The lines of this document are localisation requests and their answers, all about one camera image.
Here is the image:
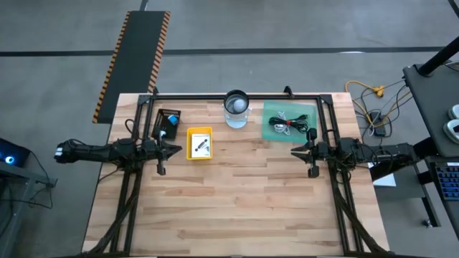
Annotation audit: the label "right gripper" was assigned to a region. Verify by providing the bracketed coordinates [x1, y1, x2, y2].
[290, 128, 330, 179]

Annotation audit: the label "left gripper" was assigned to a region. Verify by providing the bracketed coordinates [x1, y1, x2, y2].
[143, 139, 183, 176]

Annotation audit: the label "tall white instruction booklet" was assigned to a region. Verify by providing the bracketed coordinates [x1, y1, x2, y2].
[191, 133, 212, 159]

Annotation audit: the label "black cable with red tie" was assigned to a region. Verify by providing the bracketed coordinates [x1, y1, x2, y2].
[268, 114, 310, 134]

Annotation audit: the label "yellow plastic bin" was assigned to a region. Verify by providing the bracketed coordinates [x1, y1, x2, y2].
[185, 126, 214, 161]

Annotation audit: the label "teal translucent plastic bin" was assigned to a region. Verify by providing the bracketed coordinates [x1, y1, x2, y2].
[261, 100, 318, 143]

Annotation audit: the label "black mesh basket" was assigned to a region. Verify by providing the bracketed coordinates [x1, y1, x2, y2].
[152, 108, 182, 140]

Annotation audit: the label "white cylindrical container on stand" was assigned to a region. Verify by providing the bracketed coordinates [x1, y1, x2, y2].
[222, 89, 251, 129]

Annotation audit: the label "black power box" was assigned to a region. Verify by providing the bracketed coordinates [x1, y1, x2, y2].
[369, 110, 387, 138]

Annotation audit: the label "white paper sheet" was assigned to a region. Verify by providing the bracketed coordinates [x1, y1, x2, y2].
[368, 163, 397, 188]

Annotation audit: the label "black hazard-striped floor mat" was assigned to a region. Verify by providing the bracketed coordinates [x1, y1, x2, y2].
[92, 10, 172, 125]

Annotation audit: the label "black desk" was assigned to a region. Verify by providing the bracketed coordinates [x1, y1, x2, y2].
[402, 62, 459, 158]

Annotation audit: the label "black keyboard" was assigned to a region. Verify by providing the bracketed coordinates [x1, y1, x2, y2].
[428, 161, 459, 201]

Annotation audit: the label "grey metal stand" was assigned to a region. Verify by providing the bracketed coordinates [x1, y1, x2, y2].
[0, 163, 58, 258]

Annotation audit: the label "black device with blue light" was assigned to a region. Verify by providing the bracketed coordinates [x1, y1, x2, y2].
[0, 138, 32, 168]

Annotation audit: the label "black pole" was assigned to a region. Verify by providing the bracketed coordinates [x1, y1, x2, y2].
[417, 35, 459, 78]

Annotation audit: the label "black aluminium table frame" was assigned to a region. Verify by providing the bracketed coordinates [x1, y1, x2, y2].
[82, 85, 392, 258]

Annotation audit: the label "yellow floor cable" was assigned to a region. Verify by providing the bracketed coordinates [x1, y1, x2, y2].
[345, 80, 387, 126]

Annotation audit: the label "black floor cables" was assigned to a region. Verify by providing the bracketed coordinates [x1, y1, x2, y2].
[353, 79, 413, 137]

